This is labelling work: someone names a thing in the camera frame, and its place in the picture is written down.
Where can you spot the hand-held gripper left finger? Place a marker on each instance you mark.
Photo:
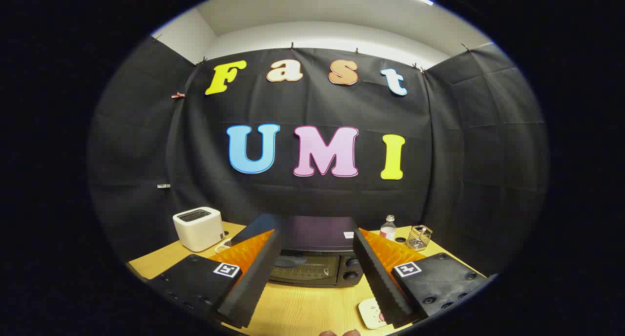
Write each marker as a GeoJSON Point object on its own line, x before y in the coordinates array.
{"type": "Point", "coordinates": [254, 287]}

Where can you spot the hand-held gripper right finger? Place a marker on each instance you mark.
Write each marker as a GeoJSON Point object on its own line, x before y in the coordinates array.
{"type": "Point", "coordinates": [378, 282]}

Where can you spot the white square plate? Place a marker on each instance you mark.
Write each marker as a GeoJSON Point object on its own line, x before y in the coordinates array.
{"type": "Point", "coordinates": [367, 312]}

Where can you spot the black toaster oven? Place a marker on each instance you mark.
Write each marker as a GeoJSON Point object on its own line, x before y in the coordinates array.
{"type": "Point", "coordinates": [317, 233]}

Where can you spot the white bread toaster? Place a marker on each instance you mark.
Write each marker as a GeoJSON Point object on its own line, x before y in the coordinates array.
{"type": "Point", "coordinates": [197, 231]}

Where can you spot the small white perforated object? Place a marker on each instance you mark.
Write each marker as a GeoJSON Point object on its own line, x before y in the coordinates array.
{"type": "Point", "coordinates": [222, 248]}

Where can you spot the clear glass bottle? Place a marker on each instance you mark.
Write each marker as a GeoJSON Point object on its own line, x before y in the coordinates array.
{"type": "Point", "coordinates": [388, 230]}

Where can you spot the small red clip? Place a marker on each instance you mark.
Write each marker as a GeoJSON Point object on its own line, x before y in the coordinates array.
{"type": "Point", "coordinates": [178, 95]}

